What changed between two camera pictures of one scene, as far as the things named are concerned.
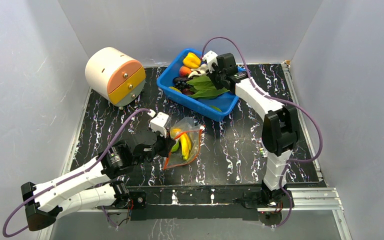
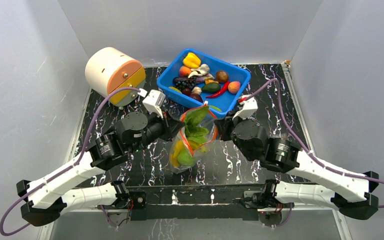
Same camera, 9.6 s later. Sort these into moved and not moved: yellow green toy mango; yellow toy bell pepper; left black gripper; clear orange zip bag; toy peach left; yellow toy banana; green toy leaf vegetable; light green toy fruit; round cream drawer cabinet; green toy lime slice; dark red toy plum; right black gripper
Moved: green toy leaf vegetable; right black gripper; clear orange zip bag; left black gripper; yellow toy banana; light green toy fruit
Not moved: green toy lime slice; yellow green toy mango; toy peach left; yellow toy bell pepper; round cream drawer cabinet; dark red toy plum
